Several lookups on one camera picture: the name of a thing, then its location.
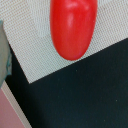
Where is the pale green gripper finger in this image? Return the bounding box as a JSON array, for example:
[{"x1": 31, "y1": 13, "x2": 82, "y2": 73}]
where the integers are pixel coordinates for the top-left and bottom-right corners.
[{"x1": 0, "y1": 20, "x2": 12, "y2": 88}]

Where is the beige woven placemat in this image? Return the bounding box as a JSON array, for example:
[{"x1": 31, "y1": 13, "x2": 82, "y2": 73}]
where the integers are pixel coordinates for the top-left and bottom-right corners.
[{"x1": 0, "y1": 0, "x2": 128, "y2": 83}]

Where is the pink brown board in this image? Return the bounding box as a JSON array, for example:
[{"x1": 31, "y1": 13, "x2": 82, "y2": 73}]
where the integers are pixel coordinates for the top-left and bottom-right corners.
[{"x1": 0, "y1": 82, "x2": 32, "y2": 128}]

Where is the red toy tomato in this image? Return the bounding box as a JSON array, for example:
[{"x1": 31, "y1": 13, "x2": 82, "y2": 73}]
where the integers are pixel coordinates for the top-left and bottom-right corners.
[{"x1": 50, "y1": 0, "x2": 98, "y2": 60}]

